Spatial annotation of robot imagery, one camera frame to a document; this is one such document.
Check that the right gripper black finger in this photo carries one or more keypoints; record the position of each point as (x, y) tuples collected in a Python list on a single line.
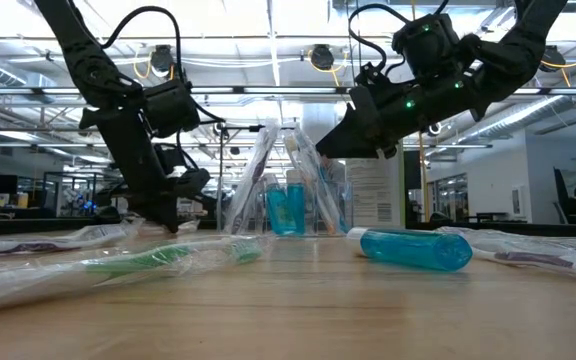
[(353, 140)]

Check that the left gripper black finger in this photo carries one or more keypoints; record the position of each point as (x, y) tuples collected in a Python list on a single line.
[(160, 217)]

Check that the green toothbrush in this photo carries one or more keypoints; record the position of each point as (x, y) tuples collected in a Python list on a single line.
[(143, 257)]

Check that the small blue mouthwash bottle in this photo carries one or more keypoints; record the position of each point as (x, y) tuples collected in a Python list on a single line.
[(279, 212), (418, 249), (296, 207)]

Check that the purple toothbrush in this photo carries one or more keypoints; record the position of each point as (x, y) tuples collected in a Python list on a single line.
[(43, 245), (253, 175), (533, 259)]

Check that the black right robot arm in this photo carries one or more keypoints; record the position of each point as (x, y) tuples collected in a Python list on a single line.
[(518, 45)]

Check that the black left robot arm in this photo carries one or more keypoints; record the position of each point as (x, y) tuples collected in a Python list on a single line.
[(83, 55)]

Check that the white wipes canister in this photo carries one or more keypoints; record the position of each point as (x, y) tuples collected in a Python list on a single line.
[(375, 195)]

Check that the black ceiling device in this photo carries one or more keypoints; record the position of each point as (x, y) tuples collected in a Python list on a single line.
[(552, 57), (162, 60), (322, 56)]

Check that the black office chair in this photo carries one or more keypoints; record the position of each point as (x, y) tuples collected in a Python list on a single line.
[(565, 197)]

